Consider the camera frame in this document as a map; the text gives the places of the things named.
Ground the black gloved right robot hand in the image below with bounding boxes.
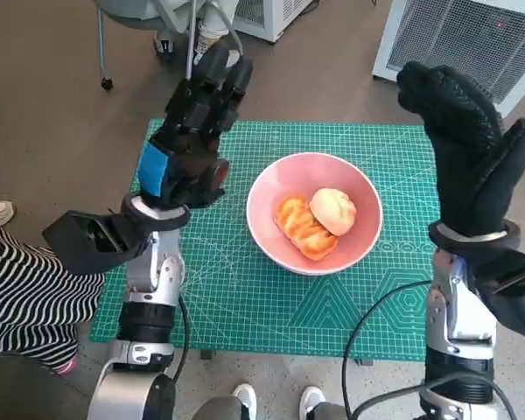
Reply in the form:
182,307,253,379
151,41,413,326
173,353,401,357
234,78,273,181
395,60,525,237

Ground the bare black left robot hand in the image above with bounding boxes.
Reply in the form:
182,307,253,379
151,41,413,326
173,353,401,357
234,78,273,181
137,41,255,211

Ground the pink bowl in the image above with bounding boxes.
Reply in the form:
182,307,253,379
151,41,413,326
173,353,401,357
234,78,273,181
246,151,384,277

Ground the braided toy bread loaf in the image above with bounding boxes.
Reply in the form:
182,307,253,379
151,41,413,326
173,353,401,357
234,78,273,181
276,196,339,263

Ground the round toy bread bun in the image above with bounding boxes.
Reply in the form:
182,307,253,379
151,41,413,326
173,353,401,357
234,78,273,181
309,187,358,237

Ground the large white mesh cabinet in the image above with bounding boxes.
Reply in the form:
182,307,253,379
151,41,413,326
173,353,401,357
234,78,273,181
371,0,525,119

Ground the grey chair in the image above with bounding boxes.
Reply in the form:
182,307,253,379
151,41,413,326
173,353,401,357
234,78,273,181
94,0,246,91

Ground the green cutting mat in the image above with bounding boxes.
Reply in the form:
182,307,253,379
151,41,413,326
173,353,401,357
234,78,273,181
89,120,441,362

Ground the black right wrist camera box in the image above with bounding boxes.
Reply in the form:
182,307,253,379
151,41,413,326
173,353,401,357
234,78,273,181
470,251,525,342

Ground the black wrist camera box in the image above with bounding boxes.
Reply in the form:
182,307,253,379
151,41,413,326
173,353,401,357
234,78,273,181
41,209,152,276
470,251,525,342

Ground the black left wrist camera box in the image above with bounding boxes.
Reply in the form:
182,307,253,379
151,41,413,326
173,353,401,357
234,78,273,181
41,209,152,276

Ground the long black robot cable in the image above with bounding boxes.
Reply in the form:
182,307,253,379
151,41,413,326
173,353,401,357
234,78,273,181
341,279,434,420

